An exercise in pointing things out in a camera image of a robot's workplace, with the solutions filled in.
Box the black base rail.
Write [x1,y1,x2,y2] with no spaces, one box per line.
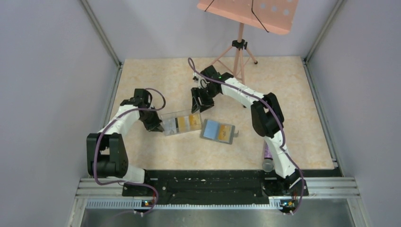
[92,169,342,208]

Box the pink music stand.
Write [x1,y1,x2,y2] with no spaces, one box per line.
[197,0,300,108]

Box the clear plastic card box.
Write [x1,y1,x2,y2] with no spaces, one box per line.
[161,109,203,136]

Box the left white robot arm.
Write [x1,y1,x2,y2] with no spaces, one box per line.
[86,88,164,195]

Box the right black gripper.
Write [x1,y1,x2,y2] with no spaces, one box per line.
[191,86,219,114]

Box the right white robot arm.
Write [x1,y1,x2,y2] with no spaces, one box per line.
[191,66,305,196]

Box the purple glitter microphone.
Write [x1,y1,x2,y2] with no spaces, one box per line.
[262,142,275,173]

